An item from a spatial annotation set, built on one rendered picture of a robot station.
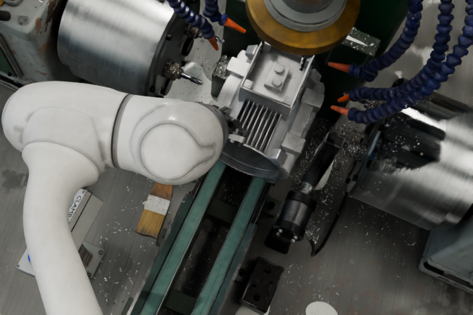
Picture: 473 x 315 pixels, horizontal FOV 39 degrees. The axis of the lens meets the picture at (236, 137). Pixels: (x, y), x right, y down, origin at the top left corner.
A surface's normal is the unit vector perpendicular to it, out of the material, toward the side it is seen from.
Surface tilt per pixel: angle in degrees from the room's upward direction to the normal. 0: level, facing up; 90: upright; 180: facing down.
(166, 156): 32
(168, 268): 0
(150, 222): 2
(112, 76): 69
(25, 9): 0
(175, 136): 12
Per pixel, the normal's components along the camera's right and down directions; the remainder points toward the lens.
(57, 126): -0.06, -0.43
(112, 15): -0.05, -0.07
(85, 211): 0.78, 0.13
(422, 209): -0.36, 0.68
